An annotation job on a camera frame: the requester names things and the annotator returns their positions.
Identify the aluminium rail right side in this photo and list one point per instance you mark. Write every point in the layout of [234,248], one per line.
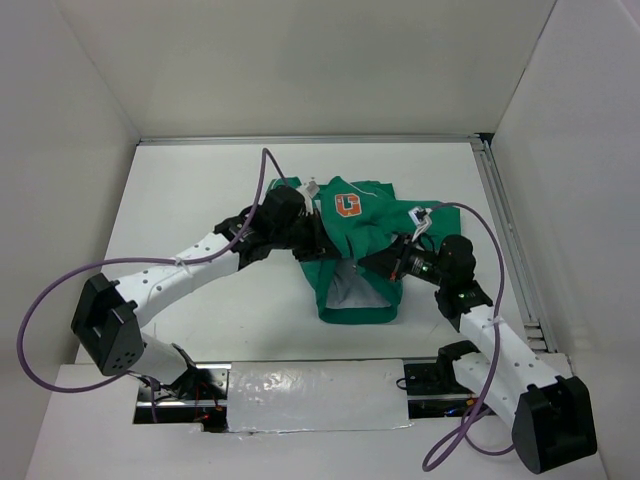
[535,323]

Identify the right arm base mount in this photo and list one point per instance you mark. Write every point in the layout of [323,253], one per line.
[431,392]

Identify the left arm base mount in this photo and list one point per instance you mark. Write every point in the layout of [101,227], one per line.
[204,404]

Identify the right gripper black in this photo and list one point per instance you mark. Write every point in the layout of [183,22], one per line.
[388,262]

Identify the green jacket white lining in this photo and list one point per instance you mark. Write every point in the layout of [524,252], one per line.
[361,218]

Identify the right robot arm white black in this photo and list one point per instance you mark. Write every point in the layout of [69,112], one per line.
[549,416]

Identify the white taped cover panel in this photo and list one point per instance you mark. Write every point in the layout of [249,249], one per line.
[316,396]

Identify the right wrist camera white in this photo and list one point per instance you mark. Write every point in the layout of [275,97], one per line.
[421,218]

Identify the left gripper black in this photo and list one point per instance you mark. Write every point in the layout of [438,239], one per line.
[321,246]

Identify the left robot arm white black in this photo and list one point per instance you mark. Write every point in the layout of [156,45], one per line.
[111,314]

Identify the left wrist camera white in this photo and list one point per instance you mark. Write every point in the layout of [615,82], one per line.
[308,191]

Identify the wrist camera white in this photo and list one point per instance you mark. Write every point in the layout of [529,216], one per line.
[308,191]
[421,218]

